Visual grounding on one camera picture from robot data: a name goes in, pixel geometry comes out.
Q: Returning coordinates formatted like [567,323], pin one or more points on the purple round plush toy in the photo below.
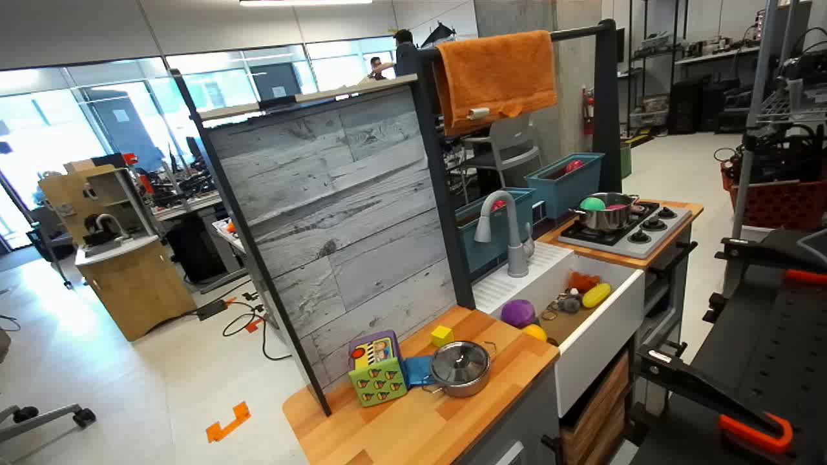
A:
[518,310]

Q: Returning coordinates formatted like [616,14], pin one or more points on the grey toy faucet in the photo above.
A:
[518,248]

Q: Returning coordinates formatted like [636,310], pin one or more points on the small silver pot with lid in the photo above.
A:
[461,364]

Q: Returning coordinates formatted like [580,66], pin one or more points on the yellow round plush toy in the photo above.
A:
[536,330]

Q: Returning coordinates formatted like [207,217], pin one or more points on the grey mouse toy with rings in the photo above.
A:
[569,303]

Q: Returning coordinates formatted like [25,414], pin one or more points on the green plush toy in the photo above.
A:
[593,204]

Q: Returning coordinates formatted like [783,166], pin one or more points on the wooden countertop beside sink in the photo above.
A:
[429,422]

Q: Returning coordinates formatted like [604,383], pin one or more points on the yellow corn cob toy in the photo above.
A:
[594,294]

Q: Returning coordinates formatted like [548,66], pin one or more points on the white toy sink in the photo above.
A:
[604,330]

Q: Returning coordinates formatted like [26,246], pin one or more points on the grey toy stove top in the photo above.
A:
[633,230]

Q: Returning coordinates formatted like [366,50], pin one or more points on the wooden drawer under sink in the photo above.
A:
[597,414]

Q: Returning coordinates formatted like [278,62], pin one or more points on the grey wood-look back panel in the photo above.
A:
[344,214]

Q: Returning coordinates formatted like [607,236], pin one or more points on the teal plastic bin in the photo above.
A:
[565,183]
[491,248]

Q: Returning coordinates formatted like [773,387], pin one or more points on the yellow cube block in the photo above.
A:
[439,333]

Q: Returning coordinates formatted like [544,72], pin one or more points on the blue cloth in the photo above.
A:
[419,369]

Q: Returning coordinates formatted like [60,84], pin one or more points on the colourful green activity cube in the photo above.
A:
[376,372]

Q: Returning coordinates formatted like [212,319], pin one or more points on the person in background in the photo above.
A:
[376,68]

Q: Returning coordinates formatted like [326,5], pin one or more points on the orange towel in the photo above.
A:
[495,79]

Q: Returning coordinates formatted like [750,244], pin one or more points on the dark computer monitor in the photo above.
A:
[275,80]

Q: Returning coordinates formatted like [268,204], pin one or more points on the red fire extinguisher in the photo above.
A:
[587,110]

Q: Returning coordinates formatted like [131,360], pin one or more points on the black stove knob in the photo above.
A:
[638,236]
[654,222]
[668,212]

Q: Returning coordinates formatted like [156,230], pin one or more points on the wooden cabinet with house shape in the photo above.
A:
[131,274]

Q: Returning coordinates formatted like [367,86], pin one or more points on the red perforated crate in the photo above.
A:
[778,204]

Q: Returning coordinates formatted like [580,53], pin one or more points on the black backpack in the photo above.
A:
[783,153]

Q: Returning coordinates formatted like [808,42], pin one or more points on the black office chair base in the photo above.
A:
[52,416]

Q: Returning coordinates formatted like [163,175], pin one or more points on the black metal frame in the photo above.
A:
[442,214]

